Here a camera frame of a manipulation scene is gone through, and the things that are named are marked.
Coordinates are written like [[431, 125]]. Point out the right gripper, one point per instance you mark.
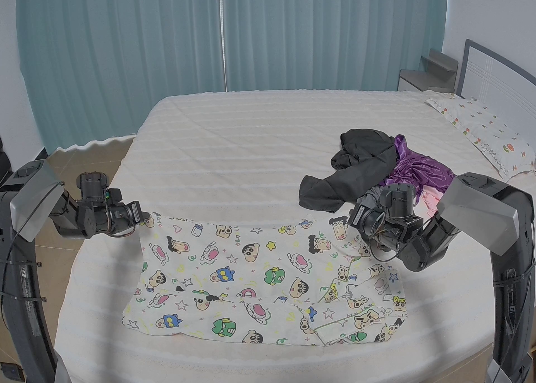
[[368, 224]]

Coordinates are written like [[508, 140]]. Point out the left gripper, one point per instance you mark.
[[121, 218]]

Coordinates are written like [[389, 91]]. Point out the white printed pyjama top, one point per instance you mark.
[[251, 272]]

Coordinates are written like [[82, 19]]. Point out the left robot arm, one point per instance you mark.
[[33, 201]]

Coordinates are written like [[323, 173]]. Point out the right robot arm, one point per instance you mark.
[[490, 209]]

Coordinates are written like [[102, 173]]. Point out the bed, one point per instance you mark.
[[234, 142]]

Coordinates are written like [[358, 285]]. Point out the grey garment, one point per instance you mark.
[[370, 195]]

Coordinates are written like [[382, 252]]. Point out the black garment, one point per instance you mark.
[[356, 167]]

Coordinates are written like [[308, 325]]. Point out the pink garment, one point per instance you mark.
[[431, 201]]

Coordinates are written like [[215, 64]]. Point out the purple garment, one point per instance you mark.
[[423, 170]]

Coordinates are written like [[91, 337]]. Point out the white printed pillow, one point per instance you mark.
[[490, 130]]

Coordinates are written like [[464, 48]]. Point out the grey bedside table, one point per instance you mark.
[[425, 75]]

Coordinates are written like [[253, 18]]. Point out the blue-green curtain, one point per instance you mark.
[[335, 21], [117, 46]]

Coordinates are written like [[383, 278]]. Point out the small black box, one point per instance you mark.
[[10, 372]]

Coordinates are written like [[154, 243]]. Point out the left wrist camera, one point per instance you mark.
[[114, 198]]

